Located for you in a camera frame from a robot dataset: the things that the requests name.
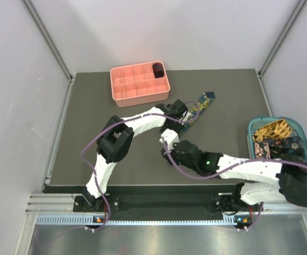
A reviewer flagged blue yellow floral tie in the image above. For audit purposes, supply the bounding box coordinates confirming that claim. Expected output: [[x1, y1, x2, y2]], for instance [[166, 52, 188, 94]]
[[179, 91, 215, 135]]

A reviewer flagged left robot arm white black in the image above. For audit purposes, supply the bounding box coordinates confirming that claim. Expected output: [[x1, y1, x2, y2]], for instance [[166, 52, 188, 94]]
[[82, 100, 197, 211]]

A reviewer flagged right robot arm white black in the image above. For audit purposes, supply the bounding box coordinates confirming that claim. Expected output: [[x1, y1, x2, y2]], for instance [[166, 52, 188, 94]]
[[161, 138, 307, 210]]

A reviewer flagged rolled red blue tie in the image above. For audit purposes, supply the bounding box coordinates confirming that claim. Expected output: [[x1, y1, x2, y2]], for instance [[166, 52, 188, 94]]
[[152, 62, 165, 79]]

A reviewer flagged pink compartment organizer box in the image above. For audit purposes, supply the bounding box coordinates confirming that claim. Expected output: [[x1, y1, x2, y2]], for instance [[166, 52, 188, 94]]
[[110, 61, 170, 107]]

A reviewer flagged pink floral dark tie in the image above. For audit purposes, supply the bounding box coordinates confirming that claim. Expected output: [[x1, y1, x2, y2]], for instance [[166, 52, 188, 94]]
[[254, 141, 271, 159]]

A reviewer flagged orange patterned tie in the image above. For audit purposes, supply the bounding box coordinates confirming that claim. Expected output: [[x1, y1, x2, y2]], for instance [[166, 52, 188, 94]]
[[252, 118, 293, 141]]

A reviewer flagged dark floral navy tie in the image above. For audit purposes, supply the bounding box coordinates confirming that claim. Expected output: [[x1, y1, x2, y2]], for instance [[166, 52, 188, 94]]
[[264, 136, 305, 159]]

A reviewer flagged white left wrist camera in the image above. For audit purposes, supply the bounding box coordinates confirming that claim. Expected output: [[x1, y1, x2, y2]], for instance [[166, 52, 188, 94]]
[[181, 111, 193, 124]]

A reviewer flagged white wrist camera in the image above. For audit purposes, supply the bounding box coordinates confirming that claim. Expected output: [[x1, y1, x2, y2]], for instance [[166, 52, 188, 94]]
[[181, 111, 193, 124], [159, 129, 180, 152]]

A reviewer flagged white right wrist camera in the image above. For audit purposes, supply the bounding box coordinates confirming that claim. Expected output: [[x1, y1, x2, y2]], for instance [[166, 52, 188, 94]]
[[159, 129, 180, 152]]

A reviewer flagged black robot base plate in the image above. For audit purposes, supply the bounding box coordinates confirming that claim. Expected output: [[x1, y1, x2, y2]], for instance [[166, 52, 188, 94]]
[[73, 184, 260, 215]]

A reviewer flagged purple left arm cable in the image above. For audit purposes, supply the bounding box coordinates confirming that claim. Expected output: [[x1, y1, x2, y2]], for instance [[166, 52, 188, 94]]
[[80, 100, 201, 231]]

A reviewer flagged slotted grey cable duct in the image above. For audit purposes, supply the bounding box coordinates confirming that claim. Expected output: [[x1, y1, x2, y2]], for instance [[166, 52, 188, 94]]
[[36, 215, 251, 226]]

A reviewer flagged right aluminium frame post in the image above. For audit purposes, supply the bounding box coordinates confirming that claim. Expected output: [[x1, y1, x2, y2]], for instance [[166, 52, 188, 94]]
[[257, 0, 307, 79]]

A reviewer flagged aluminium frame post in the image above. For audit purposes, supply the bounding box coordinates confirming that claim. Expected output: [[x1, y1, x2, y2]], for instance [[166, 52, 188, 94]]
[[21, 0, 73, 81], [257, 0, 307, 79]]

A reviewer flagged left aluminium frame post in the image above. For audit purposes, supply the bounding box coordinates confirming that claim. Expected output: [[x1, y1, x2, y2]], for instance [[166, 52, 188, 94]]
[[21, 0, 73, 81]]

